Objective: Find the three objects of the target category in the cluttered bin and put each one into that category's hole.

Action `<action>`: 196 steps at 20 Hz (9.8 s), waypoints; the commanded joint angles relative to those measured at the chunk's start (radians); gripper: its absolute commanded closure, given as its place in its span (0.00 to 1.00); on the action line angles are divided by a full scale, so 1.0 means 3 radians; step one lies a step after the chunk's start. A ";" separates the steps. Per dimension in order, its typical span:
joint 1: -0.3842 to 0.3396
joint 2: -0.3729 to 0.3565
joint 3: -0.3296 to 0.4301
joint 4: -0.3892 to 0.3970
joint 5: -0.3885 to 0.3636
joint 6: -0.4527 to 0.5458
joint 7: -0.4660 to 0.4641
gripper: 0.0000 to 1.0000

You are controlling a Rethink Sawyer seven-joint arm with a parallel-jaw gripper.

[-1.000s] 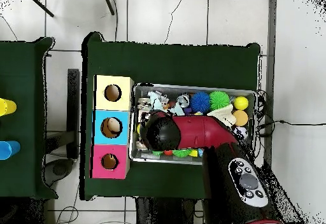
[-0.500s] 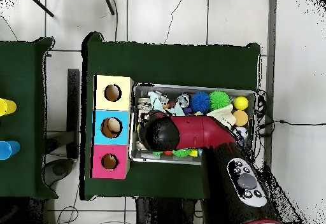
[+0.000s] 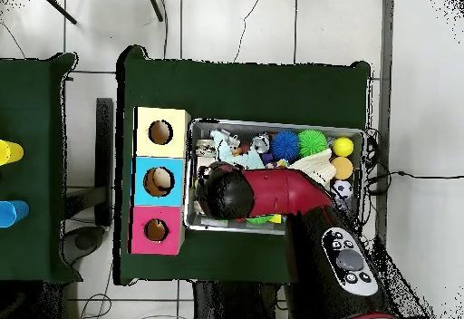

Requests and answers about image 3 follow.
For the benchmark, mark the light blue waffle cloth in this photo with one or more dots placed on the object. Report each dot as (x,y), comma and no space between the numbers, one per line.
(250,160)

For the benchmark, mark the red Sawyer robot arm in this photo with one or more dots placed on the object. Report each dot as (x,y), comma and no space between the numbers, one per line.
(282,192)

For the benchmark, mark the wooden box with three holes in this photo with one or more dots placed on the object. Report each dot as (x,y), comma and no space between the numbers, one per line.
(145,148)

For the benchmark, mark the crushed printed drink can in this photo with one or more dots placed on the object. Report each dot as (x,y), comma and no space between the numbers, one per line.
(206,148)

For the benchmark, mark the blue spiky rubber ball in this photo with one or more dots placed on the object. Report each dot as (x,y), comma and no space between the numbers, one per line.
(284,145)

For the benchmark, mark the green spiky toy with eyes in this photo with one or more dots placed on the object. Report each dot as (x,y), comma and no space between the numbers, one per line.
(259,220)

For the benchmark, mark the dark green table cloth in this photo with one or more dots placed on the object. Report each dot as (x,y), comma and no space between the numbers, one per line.
(235,87)
(32,79)

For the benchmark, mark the green spiky rubber ball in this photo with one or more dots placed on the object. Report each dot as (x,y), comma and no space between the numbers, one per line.
(311,143)

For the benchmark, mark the cream waffle cloth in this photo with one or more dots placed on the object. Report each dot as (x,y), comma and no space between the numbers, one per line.
(320,166)

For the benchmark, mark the orange foam ball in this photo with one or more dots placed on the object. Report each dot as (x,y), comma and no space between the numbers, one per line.
(342,168)

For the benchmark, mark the yellow smooth ball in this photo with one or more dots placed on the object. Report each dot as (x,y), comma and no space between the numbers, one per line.
(343,146)

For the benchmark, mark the small soccer ball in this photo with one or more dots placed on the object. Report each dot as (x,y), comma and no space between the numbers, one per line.
(342,188)

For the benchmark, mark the black upright panel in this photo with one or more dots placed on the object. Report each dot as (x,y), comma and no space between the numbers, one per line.
(104,152)

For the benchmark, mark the dark grey stand base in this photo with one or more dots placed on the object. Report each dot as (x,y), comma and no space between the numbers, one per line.
(85,241)

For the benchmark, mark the black stand leg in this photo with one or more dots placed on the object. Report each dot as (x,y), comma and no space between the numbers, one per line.
(156,7)
(59,9)

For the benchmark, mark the yellow plastic cup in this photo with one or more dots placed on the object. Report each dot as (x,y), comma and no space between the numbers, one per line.
(11,152)

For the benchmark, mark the blue plastic cup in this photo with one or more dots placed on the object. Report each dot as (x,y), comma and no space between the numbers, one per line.
(12,213)

